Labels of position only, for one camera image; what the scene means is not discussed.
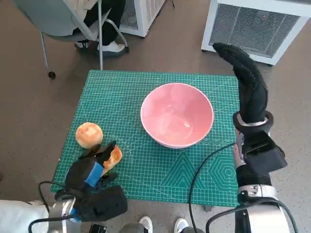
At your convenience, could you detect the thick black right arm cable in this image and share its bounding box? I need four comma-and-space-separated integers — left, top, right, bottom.
205, 202, 298, 233

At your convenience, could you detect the round toy bread bun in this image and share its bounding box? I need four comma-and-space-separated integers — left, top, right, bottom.
75, 122, 103, 149

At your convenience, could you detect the light grey cloth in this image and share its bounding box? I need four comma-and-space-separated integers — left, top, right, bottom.
0, 199, 52, 233

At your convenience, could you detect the grey chair with metal legs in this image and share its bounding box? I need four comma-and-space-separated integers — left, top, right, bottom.
12, 0, 130, 79

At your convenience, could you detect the pink bowl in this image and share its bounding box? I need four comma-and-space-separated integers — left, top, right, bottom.
140, 83, 215, 149

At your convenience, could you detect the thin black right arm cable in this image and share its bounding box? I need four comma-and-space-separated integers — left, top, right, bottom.
188, 142, 236, 233

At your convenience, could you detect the long striped toy bread loaf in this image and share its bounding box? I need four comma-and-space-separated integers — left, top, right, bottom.
101, 145, 123, 176

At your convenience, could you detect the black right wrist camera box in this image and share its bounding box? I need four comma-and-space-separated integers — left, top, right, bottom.
244, 131, 288, 173

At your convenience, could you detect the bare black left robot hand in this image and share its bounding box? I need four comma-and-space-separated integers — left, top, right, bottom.
65, 140, 119, 194

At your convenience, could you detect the small white mesh cabinet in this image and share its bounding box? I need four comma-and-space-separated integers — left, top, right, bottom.
119, 0, 168, 37

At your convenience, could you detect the large white mesh cabinet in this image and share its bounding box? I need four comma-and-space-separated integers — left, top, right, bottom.
201, 0, 311, 66

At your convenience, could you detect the green cutting mat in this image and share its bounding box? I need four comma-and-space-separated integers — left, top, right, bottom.
50, 69, 243, 208

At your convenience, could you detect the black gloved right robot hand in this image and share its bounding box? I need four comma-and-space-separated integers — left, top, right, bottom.
212, 42, 268, 124

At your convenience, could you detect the small black device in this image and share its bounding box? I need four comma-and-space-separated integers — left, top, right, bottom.
88, 223, 109, 233

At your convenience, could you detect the black left camera cable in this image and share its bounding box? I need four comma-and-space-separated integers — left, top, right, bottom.
28, 216, 73, 233

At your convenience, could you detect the person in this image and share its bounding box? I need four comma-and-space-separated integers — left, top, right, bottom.
72, 0, 127, 53

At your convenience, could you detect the white shoe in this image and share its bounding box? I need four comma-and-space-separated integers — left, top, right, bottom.
138, 216, 154, 233
174, 217, 189, 233

